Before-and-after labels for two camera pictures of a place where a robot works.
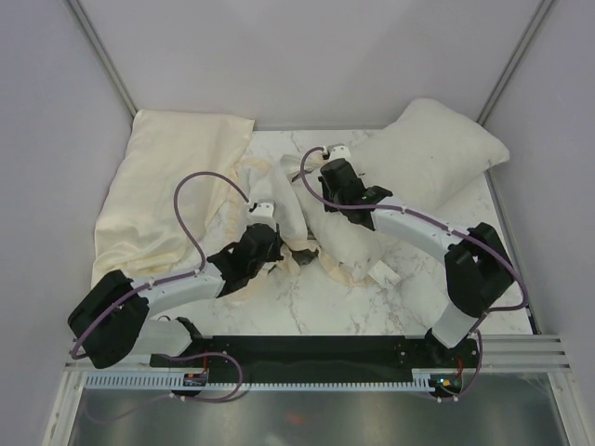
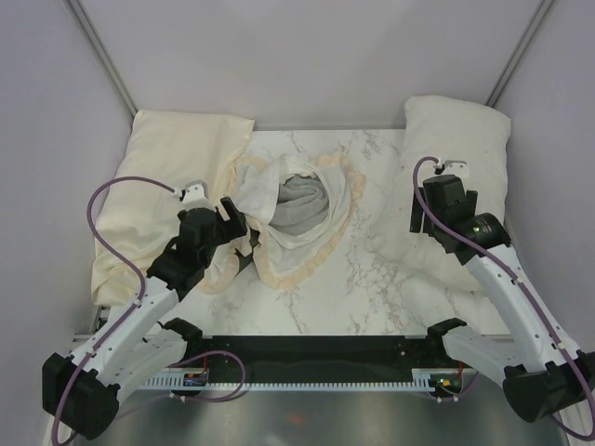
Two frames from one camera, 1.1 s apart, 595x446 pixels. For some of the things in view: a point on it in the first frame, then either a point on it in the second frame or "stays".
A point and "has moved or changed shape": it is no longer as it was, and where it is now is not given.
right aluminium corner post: [538, 17] stays
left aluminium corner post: [84, 23] stays
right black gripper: [325, 189] to [416, 217]
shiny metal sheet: [521, 411] stays
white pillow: [420, 154] to [445, 129]
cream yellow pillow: [175, 173] stays
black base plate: [260, 353] stays
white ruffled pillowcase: [271, 194] has moved or changed shape
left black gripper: [275, 255] to [234, 226]
